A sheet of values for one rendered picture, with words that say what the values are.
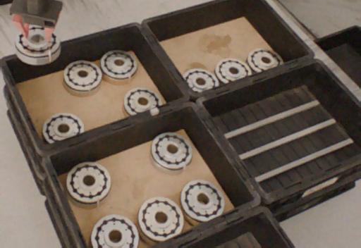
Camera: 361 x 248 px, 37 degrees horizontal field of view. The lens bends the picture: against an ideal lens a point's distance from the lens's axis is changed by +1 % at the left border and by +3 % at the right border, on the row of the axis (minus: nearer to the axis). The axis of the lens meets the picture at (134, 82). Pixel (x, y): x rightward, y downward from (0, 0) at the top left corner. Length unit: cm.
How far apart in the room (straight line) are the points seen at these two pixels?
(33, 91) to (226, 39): 61
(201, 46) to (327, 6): 177
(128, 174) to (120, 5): 75
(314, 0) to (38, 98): 220
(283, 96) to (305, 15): 166
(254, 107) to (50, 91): 56
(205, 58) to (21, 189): 63
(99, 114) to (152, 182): 23
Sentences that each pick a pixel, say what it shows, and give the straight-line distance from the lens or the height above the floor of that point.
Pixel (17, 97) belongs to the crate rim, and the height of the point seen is 93.
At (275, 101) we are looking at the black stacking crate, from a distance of 151.
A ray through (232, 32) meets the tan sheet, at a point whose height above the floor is 83.
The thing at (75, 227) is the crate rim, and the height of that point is 93.
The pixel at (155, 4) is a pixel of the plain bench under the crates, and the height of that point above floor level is 70.
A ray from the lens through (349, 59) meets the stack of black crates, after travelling 259.
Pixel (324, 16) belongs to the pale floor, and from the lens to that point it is 319.
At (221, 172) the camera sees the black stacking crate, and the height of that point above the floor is 87.
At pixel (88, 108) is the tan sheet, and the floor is 83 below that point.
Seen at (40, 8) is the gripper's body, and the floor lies 116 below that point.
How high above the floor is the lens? 194
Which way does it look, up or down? 50 degrees down
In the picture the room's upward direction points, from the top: 10 degrees clockwise
